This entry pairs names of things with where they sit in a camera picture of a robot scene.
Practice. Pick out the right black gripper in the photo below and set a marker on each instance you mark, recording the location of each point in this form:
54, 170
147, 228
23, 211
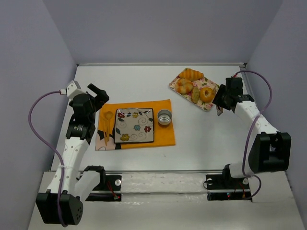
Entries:
221, 97

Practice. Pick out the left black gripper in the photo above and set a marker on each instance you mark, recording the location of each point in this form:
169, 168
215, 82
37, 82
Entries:
101, 96

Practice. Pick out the metal tongs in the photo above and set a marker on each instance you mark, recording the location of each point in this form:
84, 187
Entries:
218, 111

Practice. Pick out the orange bagel bread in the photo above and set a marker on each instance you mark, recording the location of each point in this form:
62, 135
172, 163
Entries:
207, 94

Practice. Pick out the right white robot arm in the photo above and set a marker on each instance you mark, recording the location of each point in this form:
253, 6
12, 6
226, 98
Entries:
266, 149

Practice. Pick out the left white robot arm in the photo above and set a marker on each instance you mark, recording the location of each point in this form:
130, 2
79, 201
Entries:
62, 202

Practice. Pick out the brown bread slice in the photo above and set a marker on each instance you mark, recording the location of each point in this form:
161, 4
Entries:
195, 94

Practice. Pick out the striped croissant bread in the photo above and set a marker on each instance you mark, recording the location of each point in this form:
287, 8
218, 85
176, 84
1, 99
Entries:
191, 75

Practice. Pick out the twisted knot bread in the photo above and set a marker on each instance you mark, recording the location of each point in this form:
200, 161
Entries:
184, 86

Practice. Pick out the floral rectangular tray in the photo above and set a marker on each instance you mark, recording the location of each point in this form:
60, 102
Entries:
201, 83

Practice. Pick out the square floral ceramic plate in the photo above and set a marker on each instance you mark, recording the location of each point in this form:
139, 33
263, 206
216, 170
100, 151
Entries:
134, 125

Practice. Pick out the small metal cup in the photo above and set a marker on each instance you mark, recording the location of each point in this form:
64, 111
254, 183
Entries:
164, 117

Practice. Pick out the orange cloth placemat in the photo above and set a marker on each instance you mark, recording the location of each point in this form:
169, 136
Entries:
163, 135

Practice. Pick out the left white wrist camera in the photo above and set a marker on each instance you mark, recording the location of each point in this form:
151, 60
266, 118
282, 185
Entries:
73, 89

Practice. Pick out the metal table rail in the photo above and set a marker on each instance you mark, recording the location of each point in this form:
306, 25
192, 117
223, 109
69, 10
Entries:
165, 171

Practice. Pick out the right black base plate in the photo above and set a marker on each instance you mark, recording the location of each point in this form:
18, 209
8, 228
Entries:
221, 189

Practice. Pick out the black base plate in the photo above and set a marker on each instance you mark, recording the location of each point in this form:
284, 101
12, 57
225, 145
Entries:
108, 191
221, 189

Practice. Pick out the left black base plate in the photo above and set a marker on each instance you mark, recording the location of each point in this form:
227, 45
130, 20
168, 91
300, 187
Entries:
108, 191

